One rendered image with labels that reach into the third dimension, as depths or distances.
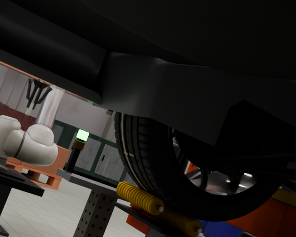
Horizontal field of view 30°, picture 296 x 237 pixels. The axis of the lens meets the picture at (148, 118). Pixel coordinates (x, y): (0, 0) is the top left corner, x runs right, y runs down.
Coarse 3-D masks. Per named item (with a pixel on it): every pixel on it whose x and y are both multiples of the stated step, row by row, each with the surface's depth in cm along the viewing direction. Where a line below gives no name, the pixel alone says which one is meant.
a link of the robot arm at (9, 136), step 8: (0, 120) 293; (8, 120) 293; (16, 120) 297; (0, 128) 291; (8, 128) 292; (16, 128) 295; (0, 136) 290; (8, 136) 292; (16, 136) 294; (0, 144) 290; (8, 144) 292; (16, 144) 294; (0, 152) 291; (8, 152) 293; (16, 152) 295
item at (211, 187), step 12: (276, 120) 196; (168, 132) 168; (168, 144) 169; (264, 144) 200; (276, 144) 195; (180, 156) 194; (180, 168) 172; (192, 180) 202; (204, 180) 201; (216, 180) 200; (228, 180) 197; (240, 180) 194; (252, 180) 191; (264, 180) 190; (204, 192) 178; (216, 192) 185; (228, 192) 186; (240, 192) 185
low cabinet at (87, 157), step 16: (64, 128) 891; (64, 144) 869; (96, 144) 888; (112, 144) 904; (80, 160) 877; (96, 160) 893; (112, 160) 907; (96, 176) 896; (112, 176) 911; (128, 176) 927
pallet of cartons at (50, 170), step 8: (64, 152) 585; (8, 160) 533; (16, 160) 539; (56, 160) 579; (64, 160) 588; (16, 168) 543; (24, 168) 550; (32, 168) 558; (40, 168) 566; (48, 168) 574; (56, 168) 582; (32, 176) 605; (48, 176) 589; (56, 176) 584; (40, 184) 570; (48, 184) 585; (56, 184) 586
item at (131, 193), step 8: (120, 184) 196; (128, 184) 194; (120, 192) 194; (128, 192) 189; (136, 192) 185; (144, 192) 184; (128, 200) 189; (136, 200) 183; (144, 200) 179; (152, 200) 176; (160, 200) 177; (144, 208) 179; (152, 208) 176; (160, 208) 175
